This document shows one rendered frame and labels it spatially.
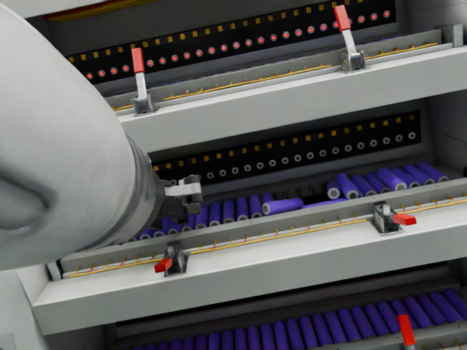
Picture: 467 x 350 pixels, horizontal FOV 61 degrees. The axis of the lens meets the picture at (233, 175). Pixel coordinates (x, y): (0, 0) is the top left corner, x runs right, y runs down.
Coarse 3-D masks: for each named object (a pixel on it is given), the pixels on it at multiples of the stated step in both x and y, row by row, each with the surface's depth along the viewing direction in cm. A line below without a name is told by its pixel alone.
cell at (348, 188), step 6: (342, 174) 58; (336, 180) 58; (342, 180) 57; (348, 180) 57; (342, 186) 56; (348, 186) 54; (348, 192) 54; (354, 192) 54; (348, 198) 54; (354, 198) 54
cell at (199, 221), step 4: (204, 208) 61; (208, 208) 62; (204, 212) 59; (208, 212) 61; (200, 216) 58; (204, 216) 58; (196, 220) 58; (200, 220) 57; (204, 220) 57; (196, 224) 56; (200, 224) 56; (204, 224) 56; (196, 228) 57
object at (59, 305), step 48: (288, 240) 51; (336, 240) 48; (384, 240) 47; (432, 240) 47; (48, 288) 51; (96, 288) 49; (144, 288) 48; (192, 288) 48; (240, 288) 48; (288, 288) 48
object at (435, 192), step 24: (408, 192) 51; (432, 192) 51; (456, 192) 51; (264, 216) 53; (288, 216) 52; (312, 216) 51; (336, 216) 52; (144, 240) 53; (168, 240) 52; (192, 240) 52; (216, 240) 52; (72, 264) 53; (96, 264) 53
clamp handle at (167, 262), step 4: (168, 248) 48; (172, 248) 48; (168, 252) 48; (172, 252) 48; (168, 256) 48; (172, 256) 47; (176, 256) 48; (164, 260) 44; (168, 260) 44; (172, 260) 46; (156, 264) 43; (160, 264) 42; (164, 264) 42; (168, 264) 43; (156, 268) 42; (160, 268) 42; (164, 268) 42; (156, 272) 42
